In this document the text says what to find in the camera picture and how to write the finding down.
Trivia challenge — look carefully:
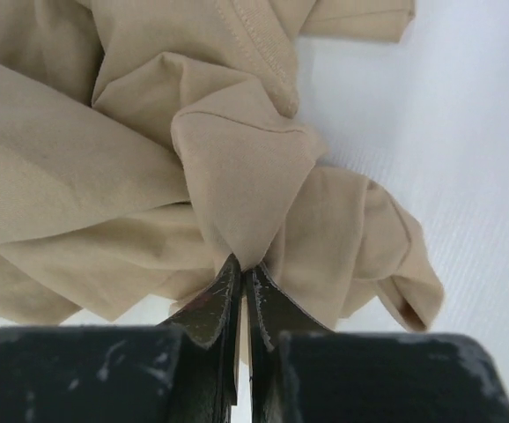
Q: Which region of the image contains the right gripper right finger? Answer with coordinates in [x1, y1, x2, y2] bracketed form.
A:
[243, 265, 509, 423]

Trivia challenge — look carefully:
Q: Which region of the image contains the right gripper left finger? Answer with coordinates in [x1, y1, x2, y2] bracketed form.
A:
[0, 256, 241, 422]

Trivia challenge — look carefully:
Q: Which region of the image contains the beige t shirt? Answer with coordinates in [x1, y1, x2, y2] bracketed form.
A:
[0, 1, 444, 331]

